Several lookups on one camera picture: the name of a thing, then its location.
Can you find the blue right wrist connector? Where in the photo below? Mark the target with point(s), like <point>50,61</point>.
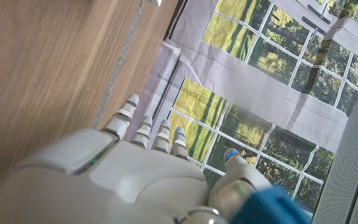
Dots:
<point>269,208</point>

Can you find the printed window backdrop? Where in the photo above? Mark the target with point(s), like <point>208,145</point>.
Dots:
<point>259,87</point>

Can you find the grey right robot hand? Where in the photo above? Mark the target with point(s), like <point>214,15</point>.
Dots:
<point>104,186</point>

